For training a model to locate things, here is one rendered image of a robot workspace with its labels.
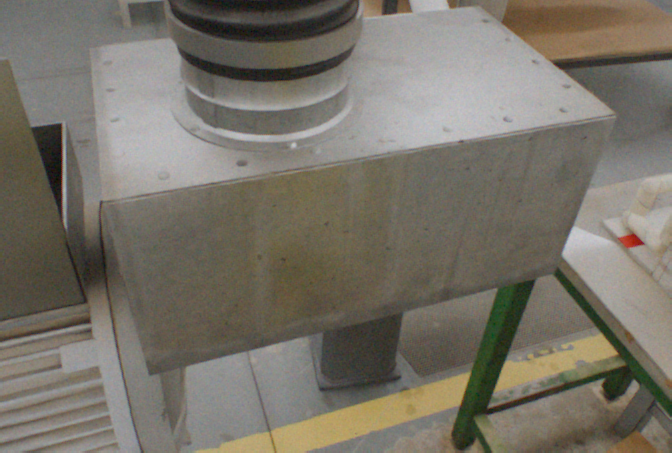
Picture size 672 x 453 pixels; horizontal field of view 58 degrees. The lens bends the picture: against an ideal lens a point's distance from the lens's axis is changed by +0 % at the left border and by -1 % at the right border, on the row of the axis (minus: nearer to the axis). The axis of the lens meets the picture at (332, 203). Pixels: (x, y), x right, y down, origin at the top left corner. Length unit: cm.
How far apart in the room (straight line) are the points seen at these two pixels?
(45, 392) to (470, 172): 34
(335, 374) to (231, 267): 166
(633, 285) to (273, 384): 122
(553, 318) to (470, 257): 197
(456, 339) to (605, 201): 99
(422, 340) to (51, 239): 185
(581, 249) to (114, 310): 94
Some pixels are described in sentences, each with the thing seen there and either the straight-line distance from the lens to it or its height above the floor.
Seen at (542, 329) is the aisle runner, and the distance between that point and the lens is 234.
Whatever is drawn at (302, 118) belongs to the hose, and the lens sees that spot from 33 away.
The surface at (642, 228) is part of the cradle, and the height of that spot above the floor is 97.
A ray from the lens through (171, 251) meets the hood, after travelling 33.
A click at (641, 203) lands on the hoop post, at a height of 101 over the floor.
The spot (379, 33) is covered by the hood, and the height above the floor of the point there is 153.
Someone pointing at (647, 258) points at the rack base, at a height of 94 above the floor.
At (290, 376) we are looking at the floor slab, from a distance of 207.
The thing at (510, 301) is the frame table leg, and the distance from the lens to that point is 143.
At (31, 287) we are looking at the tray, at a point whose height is 140.
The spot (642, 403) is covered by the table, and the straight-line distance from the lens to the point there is 204.
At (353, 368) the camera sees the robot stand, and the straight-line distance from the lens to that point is 199.
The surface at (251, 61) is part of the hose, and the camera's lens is 31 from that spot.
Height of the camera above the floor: 172
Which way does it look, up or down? 40 degrees down
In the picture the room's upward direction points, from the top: 3 degrees clockwise
